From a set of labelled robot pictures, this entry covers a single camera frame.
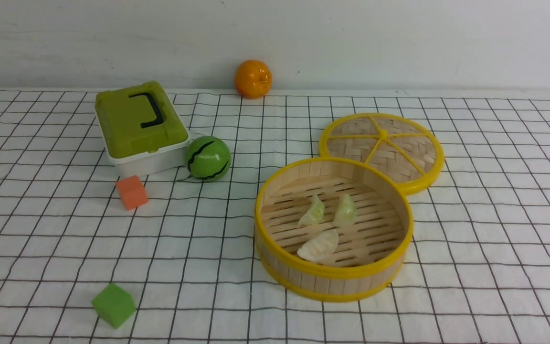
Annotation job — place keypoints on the pale green dumpling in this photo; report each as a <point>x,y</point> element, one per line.
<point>346,213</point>
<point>314,214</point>

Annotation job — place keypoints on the white dumpling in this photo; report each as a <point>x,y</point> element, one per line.
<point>320,247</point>

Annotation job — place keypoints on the bamboo steamer tray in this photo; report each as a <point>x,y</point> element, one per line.
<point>370,252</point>

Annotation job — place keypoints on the bamboo steamer lid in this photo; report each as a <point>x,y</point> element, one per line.
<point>404,151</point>

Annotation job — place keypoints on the green toy watermelon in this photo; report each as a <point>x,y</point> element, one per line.
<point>208,158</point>

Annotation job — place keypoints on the orange toy fruit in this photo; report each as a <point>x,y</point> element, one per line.
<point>253,79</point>

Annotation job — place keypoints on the green lidded white box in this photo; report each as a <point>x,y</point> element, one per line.
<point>142,132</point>

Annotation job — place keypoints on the orange foam cube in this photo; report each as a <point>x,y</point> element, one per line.
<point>132,192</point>

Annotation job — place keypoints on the green foam cube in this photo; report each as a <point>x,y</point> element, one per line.
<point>114,305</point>

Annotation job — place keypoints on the white checkered tablecloth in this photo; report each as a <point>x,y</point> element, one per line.
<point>477,271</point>

